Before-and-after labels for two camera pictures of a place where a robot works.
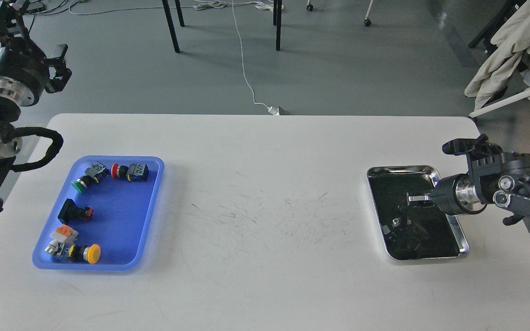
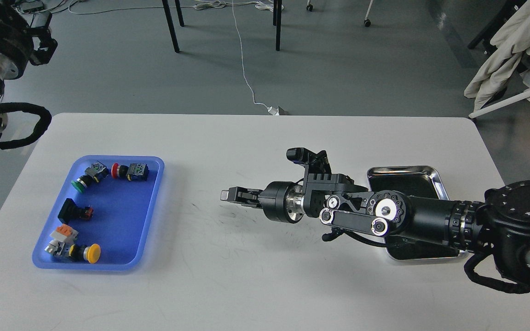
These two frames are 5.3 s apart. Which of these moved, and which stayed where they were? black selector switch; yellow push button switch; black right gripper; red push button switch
Moved: black right gripper
Stayed: red push button switch; yellow push button switch; black selector switch
